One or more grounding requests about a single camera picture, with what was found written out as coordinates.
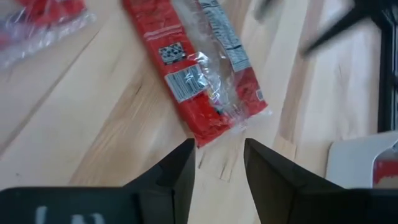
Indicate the white plastic basket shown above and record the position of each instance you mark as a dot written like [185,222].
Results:
[348,161]

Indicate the black aluminium table frame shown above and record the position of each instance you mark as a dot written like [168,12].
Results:
[387,77]

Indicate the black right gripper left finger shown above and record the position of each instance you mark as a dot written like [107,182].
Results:
[168,193]

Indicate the red Orville popcorn bag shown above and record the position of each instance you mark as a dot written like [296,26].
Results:
[174,37]
[46,12]
[387,169]

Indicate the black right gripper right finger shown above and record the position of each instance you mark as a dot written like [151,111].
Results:
[273,189]

